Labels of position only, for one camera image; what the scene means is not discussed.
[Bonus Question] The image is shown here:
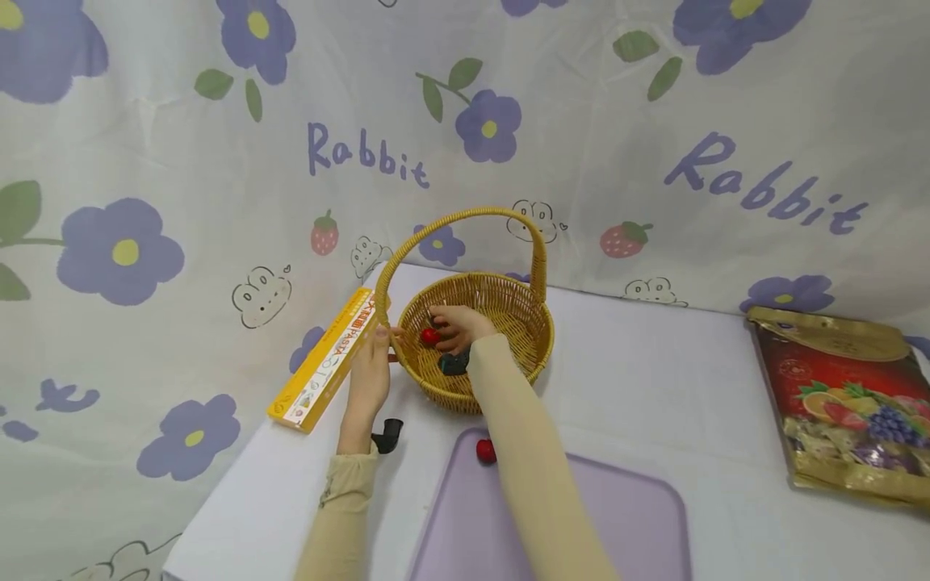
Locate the wicker basket with handle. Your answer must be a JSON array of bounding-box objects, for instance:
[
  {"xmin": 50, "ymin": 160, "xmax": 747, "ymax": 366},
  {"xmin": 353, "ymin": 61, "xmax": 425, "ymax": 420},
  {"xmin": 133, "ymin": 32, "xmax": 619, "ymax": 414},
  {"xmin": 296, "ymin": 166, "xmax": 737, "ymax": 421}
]
[{"xmin": 373, "ymin": 207, "xmax": 556, "ymax": 416}]

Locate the person's right forearm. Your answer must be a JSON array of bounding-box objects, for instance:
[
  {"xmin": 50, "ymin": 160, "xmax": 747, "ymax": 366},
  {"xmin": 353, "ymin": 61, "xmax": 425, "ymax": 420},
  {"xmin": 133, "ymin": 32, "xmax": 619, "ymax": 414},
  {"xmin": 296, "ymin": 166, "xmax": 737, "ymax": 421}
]
[{"xmin": 465, "ymin": 332, "xmax": 619, "ymax": 581}]

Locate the person's left forearm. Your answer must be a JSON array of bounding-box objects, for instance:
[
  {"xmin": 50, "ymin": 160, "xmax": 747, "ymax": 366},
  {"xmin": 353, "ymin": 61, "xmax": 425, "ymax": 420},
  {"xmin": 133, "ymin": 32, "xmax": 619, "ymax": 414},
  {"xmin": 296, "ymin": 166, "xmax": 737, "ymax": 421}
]
[{"xmin": 293, "ymin": 443, "xmax": 381, "ymax": 581}]

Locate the yellow pasta box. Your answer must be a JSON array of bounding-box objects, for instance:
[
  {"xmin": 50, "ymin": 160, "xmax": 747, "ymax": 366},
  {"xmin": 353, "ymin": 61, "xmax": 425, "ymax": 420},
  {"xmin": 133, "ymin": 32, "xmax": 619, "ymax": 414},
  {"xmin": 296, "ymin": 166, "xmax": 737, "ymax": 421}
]
[{"xmin": 266, "ymin": 287, "xmax": 392, "ymax": 434}]

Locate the person's right hand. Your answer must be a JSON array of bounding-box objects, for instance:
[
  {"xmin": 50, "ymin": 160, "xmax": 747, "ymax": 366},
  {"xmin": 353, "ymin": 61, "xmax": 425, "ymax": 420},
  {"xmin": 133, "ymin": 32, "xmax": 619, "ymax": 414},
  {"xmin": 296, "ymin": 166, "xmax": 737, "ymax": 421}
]
[{"xmin": 428, "ymin": 304, "xmax": 500, "ymax": 357}]

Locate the red gold snack bag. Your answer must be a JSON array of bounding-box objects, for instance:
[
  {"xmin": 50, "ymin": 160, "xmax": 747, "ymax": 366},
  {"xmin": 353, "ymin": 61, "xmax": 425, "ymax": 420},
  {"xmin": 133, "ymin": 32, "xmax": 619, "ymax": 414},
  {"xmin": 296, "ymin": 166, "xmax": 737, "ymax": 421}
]
[{"xmin": 746, "ymin": 306, "xmax": 930, "ymax": 512}]

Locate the purple mat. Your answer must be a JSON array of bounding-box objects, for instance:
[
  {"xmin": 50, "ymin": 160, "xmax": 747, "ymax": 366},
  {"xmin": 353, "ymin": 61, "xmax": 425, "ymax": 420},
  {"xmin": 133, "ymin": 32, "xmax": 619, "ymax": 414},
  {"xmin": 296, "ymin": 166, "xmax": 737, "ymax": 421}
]
[{"xmin": 407, "ymin": 427, "xmax": 692, "ymax": 581}]

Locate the person's left hand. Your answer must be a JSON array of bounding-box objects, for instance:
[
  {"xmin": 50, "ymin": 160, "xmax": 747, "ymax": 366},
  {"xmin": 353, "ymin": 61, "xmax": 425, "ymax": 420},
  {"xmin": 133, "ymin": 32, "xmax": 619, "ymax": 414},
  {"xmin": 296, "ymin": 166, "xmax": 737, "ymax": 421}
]
[{"xmin": 335, "ymin": 323, "xmax": 407, "ymax": 456}]

